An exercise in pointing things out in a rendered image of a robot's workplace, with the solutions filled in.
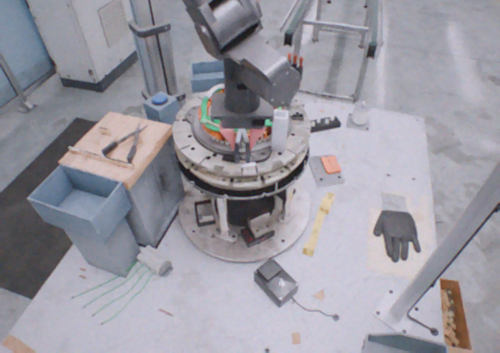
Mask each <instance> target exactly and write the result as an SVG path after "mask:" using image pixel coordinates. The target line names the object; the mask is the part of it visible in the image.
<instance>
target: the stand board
mask: <svg viewBox="0 0 500 353"><path fill-rule="evenodd" d="M139 123H141V125H140V127H139V128H142V127H144V126H146V125H147V124H148V126H147V127H146V128H144V129H143V131H142V132H141V133H140V134H139V136H140V137H141V139H142V141H143V142H142V143H137V152H136V154H135V156H134V159H133V161H132V164H134V166H135V169H130V168H127V167H123V166H118V165H114V164H111V163H107V162H103V161H99V160H96V159H92V158H91V157H88V156H85V155H80V154H77V153H73V152H70V151H68V152H67V153H66V154H65V155H64V156H63V158H62V159H61V160H60V161H59V164H60V165H61V164H64V165H68V166H72V167H76V168H78V169H84V170H87V171H90V172H93V173H98V174H101V176H104V177H109V178H113V179H115V180H120V181H123V183H124V186H125V188H126V189H128V190H130V189H131V188H132V186H133V185H134V183H135V182H136V181H137V179H138V178H139V177H140V175H141V174H142V173H143V172H144V170H145V168H146V167H147V166H148V164H149V163H150V162H151V161H152V160H153V159H154V158H155V156H156V155H157V154H158V152H159V151H160V149H161V148H162V147H163V145H164V144H165V143H166V141H167V140H168V139H169V137H171V136H172V135H173V126H172V125H168V124H164V123H158V122H154V121H151V120H146V119H139V118H136V117H132V116H126V115H122V114H119V113H114V112H109V113H108V114H107V115H106V116H105V117H103V118H102V119H101V120H100V121H99V123H98V124H97V125H96V126H95V127H94V128H92V129H91V130H90V131H89V132H88V133H87V134H86V135H85V136H84V138H83V139H81V140H80V141H79V142H78V143H77V144H76V145H75V146H74V148H78V149H81V150H85V151H88V152H93V153H95V154H99V155H103V154H102V152H101V150H102V149H103V148H104V147H106V146H107V145H109V144H111V143H113V141H114V140H116V141H117V140H119V139H120V138H122V137H125V136H127V135H128V134H130V133H132V132H134V131H135V130H136V127H137V126H138V124H139ZM99 127H104V128H108V129H110V131H111V133H112V135H111V136H110V135H107V134H101V132H100V130H99ZM133 144H134V142H133V141H132V140H131V139H130V138H129V139H127V141H126V142H125V141H124V142H123V143H122V144H119V147H118V148H115V149H114V150H112V151H111V152H110V153H109V154H107V155H105V156H108V157H110V158H111V159H116V160H120V161H124V162H128V161H127V155H128V153H129V151H130V149H131V147H132V145H133Z"/></svg>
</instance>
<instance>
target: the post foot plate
mask: <svg viewBox="0 0 500 353"><path fill-rule="evenodd" d="M399 297H400V294H399V293H398V292H397V291H395V290H394V289H392V288H391V287H388V288H387V290H386V291H385V293H384V296H383V297H382V299H381V300H380V303H379V304H378V305H377V307H376V308H375V309H374V311H373V313H372V315H373V316H374V317H375V318H377V319H379V320H380V321H381V322H383V323H384V324H386V325H387V326H388V327H389V328H390V329H392V330H394V331H395V332H402V333H407V334H409V332H410V331H411V329H412V328H413V325H414V323H415V321H413V320H412V319H410V318H409V317H408V316H407V313H406V314H405V315H404V316H403V317H402V318H401V319H400V318H397V317H396V315H395V314H394V315H392V314H391V313H390V312H389V311H390V309H391V307H392V305H393V304H394V303H395V302H396V301H397V300H398V298H399ZM421 311H422V309H421V307H419V306H418V305H415V306H414V307H413V308H412V310H411V311H410V312H409V315H410V316H412V317H413V318H414V319H417V317H418V316H419V315H420V313H421Z"/></svg>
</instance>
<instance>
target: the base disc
mask: <svg viewBox="0 0 500 353"><path fill-rule="evenodd" d="M294 188H295V189H296V192H295V194H293V198H292V205H293V206H294V210H293V212H292V214H291V216H290V219H289V220H288V223H282V222H279V220H278V216H279V214H280V212H281V210H282V206H283V199H282V198H280V197H278V196H277V195H276V194H274V195H273V197H274V203H275V205H274V209H273V211H272V213H271V216H270V222H271V223H272V225H273V230H274V231H275V236H274V237H271V238H268V239H266V240H264V241H261V242H259V243H258V244H256V245H254V246H252V247H250V248H249V247H248V245H247V244H246V242H245V241H244V240H243V238H242V236H241V234H240V230H242V229H244V227H246V226H235V225H231V224H230V230H231V231H234V232H236V233H237V235H238V238H237V240H236V241H234V242H230V241H226V240H224V239H222V238H218V237H215V235H214V233H213V232H214V230H215V228H216V227H218V226H220V222H219V216H218V214H217V213H216V210H215V199H216V197H213V196H210V195H206V196H204V197H202V196H200V195H198V194H197V190H198V189H196V188H195V187H193V184H192V185H190V184H189V183H188V182H187V184H185V185H184V192H186V195H185V197H183V199H182V201H181V202H180V204H179V205H178V216H179V220H180V223H181V226H182V228H183V230H184V232H185V233H186V235H187V237H188V239H189V240H190V241H192V242H193V243H194V244H195V245H196V246H197V247H199V248H200V249H202V251H204V252H206V253H207V254H209V255H212V256H214V257H217V258H220V259H225V260H229V261H235V262H250V261H256V260H261V259H267V258H270V257H273V256H275V255H277V254H279V253H281V252H282V251H285V250H287V249H288V248H290V246H291V245H292V244H293V243H295V242H296V241H297V240H298V239H299V238H300V236H301V235H302V234H303V231H304V229H305V228H306V227H307V225H308V223H309V217H310V212H311V201H310V197H309V192H308V190H307V188H306V186H305V184H304V183H303V181H302V180H301V179H300V178H298V180H296V181H295V185H294ZM207 199H212V207H213V211H214V216H215V221H216V224H213V225H208V226H200V227H198V222H197V216H195V205H194V202H195V201H203V200H207ZM282 244H283V246H281V245H282ZM264 249H265V250H264Z"/></svg>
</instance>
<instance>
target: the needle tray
mask: <svg viewBox="0 0 500 353"><path fill-rule="evenodd" d="M190 83H191V93H196V92H207V91H210V90H211V89H212V88H214V87H215V86H217V84H224V76H223V60H222V61H221V62H220V61H219V60H215V61H202V62H191V72H190Z"/></svg>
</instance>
